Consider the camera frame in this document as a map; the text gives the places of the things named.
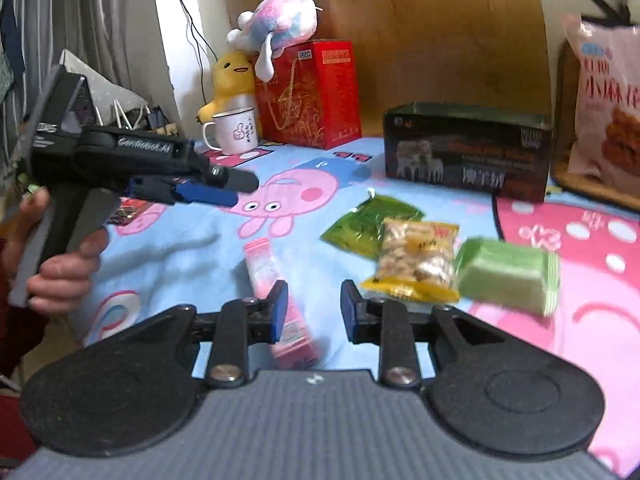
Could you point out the green pea packet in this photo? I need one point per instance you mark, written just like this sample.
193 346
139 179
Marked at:
360 225

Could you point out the large pink snack bag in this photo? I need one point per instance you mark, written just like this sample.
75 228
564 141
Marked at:
610 110

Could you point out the smartphone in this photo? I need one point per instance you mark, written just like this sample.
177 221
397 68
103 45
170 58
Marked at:
127 215

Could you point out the black tin box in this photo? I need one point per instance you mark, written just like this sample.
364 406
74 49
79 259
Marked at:
465 160

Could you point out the long pink snack box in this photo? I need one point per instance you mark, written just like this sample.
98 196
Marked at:
260 270

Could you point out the light green snack packet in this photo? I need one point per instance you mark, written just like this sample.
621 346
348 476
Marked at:
505 275

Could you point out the printed blue blanket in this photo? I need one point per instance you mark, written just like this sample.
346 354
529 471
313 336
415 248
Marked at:
175 245

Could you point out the white enamel mug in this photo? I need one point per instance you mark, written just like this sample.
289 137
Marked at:
235 132

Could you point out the pastel plush toy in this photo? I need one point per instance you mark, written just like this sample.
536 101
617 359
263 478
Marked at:
280 15

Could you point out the wooden headboard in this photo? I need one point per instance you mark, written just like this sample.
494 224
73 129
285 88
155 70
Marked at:
425 35

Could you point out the yellow peanut packet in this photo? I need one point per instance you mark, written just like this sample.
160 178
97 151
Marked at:
415 255

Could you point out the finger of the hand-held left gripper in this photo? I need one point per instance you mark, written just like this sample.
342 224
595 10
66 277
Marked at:
205 195
235 181

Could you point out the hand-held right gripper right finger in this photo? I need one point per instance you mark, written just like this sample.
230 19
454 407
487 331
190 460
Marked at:
350 310

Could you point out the grey curtain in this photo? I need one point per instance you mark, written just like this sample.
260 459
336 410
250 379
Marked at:
100 10

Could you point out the red gift box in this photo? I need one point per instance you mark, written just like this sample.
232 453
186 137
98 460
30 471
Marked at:
315 100

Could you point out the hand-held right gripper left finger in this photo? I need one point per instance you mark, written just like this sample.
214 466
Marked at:
279 310

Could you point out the yellow duck plush toy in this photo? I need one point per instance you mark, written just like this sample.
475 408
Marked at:
232 77

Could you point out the dark hanging cloth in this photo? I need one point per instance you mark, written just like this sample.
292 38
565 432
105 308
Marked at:
10 30

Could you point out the person's left hand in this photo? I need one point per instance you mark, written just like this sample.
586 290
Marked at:
65 280

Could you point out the white plastic bag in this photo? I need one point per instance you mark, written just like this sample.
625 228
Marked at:
115 95

